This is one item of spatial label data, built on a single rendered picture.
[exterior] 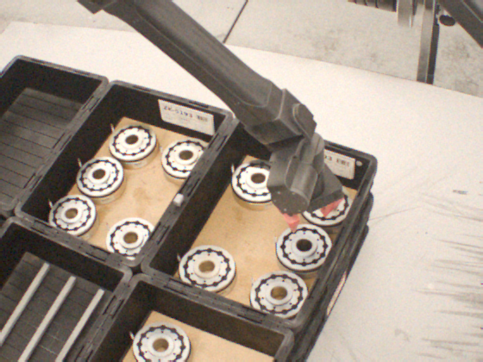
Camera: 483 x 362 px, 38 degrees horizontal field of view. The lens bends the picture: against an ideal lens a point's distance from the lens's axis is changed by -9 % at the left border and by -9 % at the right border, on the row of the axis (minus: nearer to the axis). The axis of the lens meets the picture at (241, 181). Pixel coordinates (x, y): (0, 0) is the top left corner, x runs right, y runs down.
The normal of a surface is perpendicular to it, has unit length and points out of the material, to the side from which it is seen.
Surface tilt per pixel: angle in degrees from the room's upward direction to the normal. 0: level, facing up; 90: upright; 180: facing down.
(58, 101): 0
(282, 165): 34
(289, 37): 0
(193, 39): 57
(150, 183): 0
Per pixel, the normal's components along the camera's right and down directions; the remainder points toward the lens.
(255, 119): -0.20, 0.85
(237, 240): -0.06, -0.63
